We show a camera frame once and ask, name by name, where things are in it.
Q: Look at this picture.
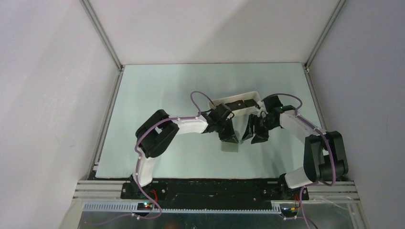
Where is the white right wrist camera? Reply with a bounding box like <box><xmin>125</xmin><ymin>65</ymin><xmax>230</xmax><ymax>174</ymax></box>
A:
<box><xmin>256</xmin><ymin>101</ymin><xmax>266</xmax><ymax>118</ymax></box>

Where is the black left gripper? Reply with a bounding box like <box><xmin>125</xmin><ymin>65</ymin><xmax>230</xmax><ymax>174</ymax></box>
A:
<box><xmin>214</xmin><ymin>117</ymin><xmax>238</xmax><ymax>144</ymax></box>

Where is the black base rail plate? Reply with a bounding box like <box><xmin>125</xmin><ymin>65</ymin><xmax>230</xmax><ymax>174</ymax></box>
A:
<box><xmin>120</xmin><ymin>178</ymin><xmax>300</xmax><ymax>210</ymax></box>

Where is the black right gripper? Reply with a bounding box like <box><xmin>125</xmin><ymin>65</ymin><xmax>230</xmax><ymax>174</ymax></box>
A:
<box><xmin>242</xmin><ymin>114</ymin><xmax>278</xmax><ymax>144</ymax></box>

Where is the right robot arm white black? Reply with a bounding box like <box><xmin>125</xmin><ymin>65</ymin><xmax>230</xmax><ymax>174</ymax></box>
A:
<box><xmin>242</xmin><ymin>93</ymin><xmax>348</xmax><ymax>199</ymax></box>

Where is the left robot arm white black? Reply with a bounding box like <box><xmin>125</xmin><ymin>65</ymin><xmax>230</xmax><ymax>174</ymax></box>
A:
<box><xmin>132</xmin><ymin>104</ymin><xmax>239</xmax><ymax>199</ymax></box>

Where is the white plastic bin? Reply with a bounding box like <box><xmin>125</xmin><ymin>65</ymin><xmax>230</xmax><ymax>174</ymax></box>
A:
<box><xmin>208</xmin><ymin>91</ymin><xmax>264</xmax><ymax>116</ymax></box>

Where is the black credit card in bin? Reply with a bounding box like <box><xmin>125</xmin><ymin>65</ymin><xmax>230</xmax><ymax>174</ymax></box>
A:
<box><xmin>225</xmin><ymin>99</ymin><xmax>257</xmax><ymax>111</ymax></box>

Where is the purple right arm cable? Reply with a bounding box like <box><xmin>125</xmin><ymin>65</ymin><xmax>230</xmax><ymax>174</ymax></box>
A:
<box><xmin>261</xmin><ymin>93</ymin><xmax>337</xmax><ymax>229</ymax></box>

